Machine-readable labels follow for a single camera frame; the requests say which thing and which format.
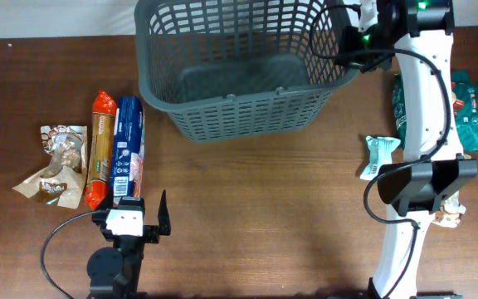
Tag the orange spaghetti packet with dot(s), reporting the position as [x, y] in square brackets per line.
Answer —
[103, 127]

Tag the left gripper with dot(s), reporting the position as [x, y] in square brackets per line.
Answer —
[153, 232]

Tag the beige Pantiere snack pouch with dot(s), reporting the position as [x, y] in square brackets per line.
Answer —
[450, 209]

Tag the blue pasta box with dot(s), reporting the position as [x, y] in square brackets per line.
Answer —
[128, 150]

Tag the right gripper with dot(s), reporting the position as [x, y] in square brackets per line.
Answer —
[365, 66]

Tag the brown foil snack pouch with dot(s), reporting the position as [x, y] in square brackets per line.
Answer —
[62, 182]

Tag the light teal snack wrapper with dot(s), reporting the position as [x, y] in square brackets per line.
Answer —
[380, 153]

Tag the grey plastic basket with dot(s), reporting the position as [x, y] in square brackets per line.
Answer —
[223, 69]

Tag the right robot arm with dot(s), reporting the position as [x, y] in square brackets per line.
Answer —
[420, 35]

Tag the green coffee bag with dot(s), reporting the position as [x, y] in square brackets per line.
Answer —
[465, 107]

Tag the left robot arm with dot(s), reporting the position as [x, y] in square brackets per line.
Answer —
[114, 271]

